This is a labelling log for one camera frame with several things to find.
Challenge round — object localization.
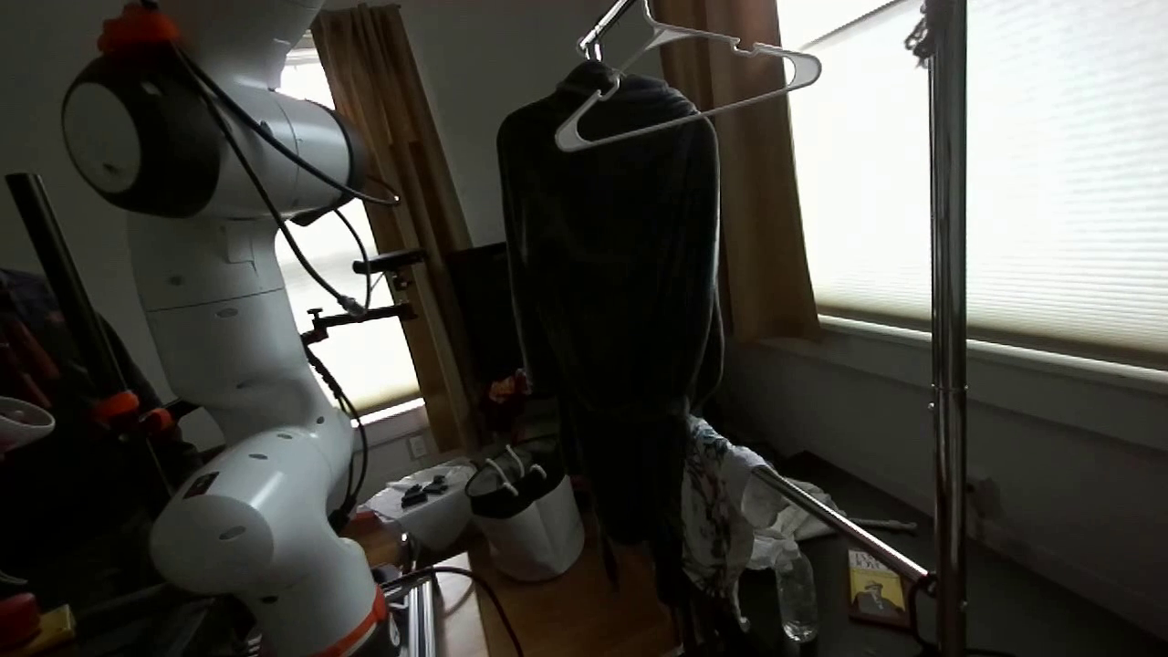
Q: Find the black bar with orange clamps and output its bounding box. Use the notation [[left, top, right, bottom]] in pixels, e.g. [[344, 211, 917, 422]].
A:
[[0, 166, 185, 490]]

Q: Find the wide white window blind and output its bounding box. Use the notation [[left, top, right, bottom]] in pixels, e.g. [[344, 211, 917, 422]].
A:
[[773, 0, 1168, 361]]

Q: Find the white flat device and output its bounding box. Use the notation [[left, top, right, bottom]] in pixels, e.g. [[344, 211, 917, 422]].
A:
[[363, 467, 479, 552]]

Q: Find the white round object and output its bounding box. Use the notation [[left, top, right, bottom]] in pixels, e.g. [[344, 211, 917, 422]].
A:
[[0, 394, 60, 460]]

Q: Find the white bucket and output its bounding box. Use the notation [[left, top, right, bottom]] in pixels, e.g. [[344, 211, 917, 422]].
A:
[[467, 454, 588, 582]]

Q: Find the white window sill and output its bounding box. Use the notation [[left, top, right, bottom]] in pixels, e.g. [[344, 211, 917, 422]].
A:
[[728, 310, 1168, 394]]

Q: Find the white floral cloth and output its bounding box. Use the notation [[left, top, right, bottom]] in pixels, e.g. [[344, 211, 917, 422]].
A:
[[679, 412, 833, 598]]

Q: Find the brown curtain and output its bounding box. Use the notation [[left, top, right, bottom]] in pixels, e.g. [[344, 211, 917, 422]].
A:
[[311, 3, 485, 454], [659, 0, 822, 350]]

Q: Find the narrow white window blind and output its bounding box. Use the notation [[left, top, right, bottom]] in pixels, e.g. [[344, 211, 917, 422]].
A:
[[269, 46, 423, 416]]

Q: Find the black hanging garment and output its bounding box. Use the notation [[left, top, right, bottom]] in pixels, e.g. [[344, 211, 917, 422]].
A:
[[494, 59, 724, 613]]

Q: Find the clear plastic bottle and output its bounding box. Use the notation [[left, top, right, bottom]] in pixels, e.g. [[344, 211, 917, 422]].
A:
[[773, 542, 822, 645]]

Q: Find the chrome metal clothes stand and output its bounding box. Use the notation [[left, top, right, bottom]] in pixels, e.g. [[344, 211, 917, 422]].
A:
[[746, 0, 977, 657]]

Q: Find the white plastic hanger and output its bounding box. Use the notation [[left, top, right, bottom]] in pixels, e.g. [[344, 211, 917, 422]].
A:
[[552, 0, 824, 158]]

